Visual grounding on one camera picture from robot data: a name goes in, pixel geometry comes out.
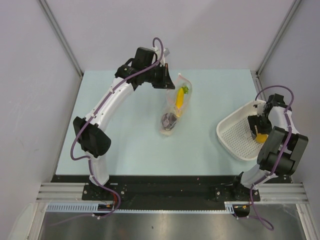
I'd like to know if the clear zip top bag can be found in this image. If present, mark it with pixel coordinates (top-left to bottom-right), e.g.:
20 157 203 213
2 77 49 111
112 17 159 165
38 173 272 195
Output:
159 72 193 136

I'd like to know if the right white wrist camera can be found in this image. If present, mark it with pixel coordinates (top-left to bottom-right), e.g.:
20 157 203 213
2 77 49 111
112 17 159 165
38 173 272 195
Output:
253 102 273 118

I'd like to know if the aluminium frame rail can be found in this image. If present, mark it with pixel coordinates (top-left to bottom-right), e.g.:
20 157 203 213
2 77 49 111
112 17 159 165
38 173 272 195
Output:
36 181 87 203

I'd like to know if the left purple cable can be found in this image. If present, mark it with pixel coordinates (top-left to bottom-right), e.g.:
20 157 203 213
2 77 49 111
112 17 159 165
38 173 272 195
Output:
48 37 166 223

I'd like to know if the white slotted cable duct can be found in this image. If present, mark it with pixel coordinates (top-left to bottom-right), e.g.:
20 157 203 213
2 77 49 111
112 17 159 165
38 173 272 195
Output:
46 202 250 214

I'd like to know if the white perforated plastic basket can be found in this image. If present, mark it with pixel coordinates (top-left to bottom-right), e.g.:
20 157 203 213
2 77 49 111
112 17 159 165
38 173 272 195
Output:
216 99 266 161

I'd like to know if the yellow banana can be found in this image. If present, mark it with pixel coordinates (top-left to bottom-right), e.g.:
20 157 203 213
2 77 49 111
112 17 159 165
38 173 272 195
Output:
175 87 185 110

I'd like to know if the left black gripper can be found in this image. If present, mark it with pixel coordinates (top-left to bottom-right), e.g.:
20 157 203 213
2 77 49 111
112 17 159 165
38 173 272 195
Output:
143 63 175 90

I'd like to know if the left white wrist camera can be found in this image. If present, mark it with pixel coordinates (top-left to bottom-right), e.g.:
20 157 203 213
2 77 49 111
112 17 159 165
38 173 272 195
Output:
151 46 170 66

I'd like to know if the yellow lemon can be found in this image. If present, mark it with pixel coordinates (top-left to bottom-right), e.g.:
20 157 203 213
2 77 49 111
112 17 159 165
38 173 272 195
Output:
255 133 269 144

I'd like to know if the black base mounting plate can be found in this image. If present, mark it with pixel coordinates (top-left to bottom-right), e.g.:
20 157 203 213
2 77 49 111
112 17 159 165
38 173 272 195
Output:
82 175 260 208

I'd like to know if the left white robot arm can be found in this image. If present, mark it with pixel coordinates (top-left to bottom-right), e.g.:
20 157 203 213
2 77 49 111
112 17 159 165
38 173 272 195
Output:
73 46 175 200

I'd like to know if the green leek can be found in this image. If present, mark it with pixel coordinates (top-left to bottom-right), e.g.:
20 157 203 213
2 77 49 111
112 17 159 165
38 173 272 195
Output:
162 85 191 131

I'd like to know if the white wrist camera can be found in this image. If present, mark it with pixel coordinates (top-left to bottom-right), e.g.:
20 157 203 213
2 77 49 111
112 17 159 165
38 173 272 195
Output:
253 102 273 118
151 46 170 66

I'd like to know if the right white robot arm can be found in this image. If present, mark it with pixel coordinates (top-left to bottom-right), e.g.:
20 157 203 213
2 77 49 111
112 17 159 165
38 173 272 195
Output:
230 93 309 201

